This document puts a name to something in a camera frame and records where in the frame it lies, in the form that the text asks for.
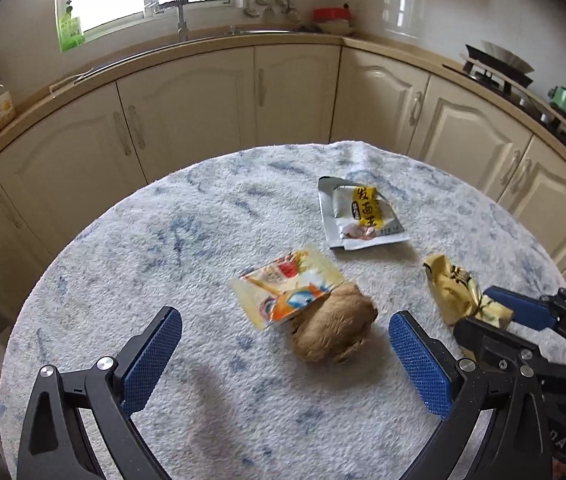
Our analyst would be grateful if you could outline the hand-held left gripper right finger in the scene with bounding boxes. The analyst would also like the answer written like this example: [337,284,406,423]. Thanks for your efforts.
[388,310,554,480]

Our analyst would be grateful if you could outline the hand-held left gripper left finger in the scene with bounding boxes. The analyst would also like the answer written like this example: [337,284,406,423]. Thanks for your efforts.
[16,306,183,480]

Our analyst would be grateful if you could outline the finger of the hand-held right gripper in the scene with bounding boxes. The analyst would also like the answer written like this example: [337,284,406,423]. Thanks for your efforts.
[454,318,566,382]
[483,286,566,332]

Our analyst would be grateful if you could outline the gold yellow wrapper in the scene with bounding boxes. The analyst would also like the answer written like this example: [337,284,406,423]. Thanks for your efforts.
[423,254,514,331]

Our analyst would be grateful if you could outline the round table, blue-white cloth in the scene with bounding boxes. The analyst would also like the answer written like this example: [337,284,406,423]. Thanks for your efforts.
[0,140,566,480]

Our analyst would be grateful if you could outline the yellow orange sachet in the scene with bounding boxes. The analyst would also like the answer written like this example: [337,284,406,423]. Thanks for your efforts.
[228,245,347,331]

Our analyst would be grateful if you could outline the silver packet with yellow label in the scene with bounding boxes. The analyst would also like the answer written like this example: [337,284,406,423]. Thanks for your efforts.
[317,176,410,251]

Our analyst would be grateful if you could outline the black gas stove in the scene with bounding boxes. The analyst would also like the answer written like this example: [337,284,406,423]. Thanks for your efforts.
[443,45,566,162]

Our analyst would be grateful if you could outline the steel wok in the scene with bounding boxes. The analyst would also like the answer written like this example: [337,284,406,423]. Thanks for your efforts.
[480,40,536,74]

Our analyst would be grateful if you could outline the beige kitchen countertop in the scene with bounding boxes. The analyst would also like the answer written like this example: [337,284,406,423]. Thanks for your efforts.
[0,30,566,187]

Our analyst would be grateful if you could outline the green dish soap bottle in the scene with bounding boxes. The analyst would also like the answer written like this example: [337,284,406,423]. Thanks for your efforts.
[57,7,87,54]

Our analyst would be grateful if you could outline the white bowl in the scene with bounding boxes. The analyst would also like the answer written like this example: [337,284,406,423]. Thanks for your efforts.
[315,20,357,37]

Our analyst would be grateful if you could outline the steel faucet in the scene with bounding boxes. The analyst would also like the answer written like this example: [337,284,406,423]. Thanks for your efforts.
[145,0,192,44]

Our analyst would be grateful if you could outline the stainless steel sink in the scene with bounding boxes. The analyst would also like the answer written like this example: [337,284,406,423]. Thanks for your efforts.
[190,26,310,37]

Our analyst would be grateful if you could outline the red plastic container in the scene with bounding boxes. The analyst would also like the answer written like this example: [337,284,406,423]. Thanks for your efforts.
[312,7,354,24]

